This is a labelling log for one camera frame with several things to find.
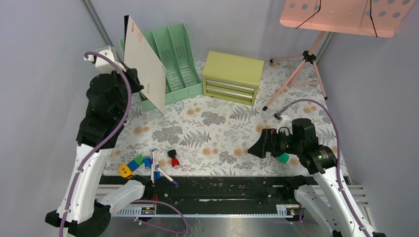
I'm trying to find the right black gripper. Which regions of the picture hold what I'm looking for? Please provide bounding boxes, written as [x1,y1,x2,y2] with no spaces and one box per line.
[247,127,302,158]

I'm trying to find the white perforated board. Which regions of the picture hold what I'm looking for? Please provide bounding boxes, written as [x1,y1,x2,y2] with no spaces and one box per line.
[124,15,166,115]

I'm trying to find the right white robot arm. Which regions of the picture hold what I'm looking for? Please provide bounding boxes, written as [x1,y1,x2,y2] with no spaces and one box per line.
[248,118,385,237]

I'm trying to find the green cube block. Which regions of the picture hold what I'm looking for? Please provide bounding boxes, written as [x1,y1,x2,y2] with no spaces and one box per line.
[277,153,290,163]

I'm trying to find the mint green file organizer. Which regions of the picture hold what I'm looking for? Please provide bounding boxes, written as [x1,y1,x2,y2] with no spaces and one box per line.
[119,23,203,113]

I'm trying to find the floral table mat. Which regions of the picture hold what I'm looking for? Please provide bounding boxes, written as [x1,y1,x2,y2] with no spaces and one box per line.
[104,61,337,176]

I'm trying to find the yellow-green drawer cabinet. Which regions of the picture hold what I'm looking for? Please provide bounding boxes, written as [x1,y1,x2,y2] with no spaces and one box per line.
[202,51,264,106]

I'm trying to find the green small block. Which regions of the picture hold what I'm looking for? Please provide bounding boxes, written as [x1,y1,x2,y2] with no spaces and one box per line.
[134,155,144,166]

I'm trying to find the small blue cap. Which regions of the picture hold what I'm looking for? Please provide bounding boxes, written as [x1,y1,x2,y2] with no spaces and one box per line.
[144,157,152,169]

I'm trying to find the red black stamp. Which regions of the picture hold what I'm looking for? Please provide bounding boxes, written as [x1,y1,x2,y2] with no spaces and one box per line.
[167,149,180,168]

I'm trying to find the blue block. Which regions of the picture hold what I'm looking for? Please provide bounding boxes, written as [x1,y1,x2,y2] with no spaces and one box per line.
[127,160,140,172]

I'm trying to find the white red marker pen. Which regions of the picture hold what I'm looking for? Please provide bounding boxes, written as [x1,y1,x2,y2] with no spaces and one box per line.
[151,149,160,185]

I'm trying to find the yellow tape measure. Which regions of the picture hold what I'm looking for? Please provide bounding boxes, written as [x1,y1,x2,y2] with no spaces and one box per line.
[119,164,133,179]

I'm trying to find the white blue marker pen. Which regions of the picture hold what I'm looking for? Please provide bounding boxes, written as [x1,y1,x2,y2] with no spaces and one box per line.
[155,167,179,186]

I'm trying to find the pink music stand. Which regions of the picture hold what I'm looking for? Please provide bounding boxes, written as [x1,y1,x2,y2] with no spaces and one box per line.
[263,0,415,111]

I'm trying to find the aluminium rail frame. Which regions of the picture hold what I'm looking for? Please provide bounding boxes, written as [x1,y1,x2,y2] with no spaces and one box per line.
[67,0,131,237]

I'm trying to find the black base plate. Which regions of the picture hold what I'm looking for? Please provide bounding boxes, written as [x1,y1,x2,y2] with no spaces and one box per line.
[90,175,351,216]

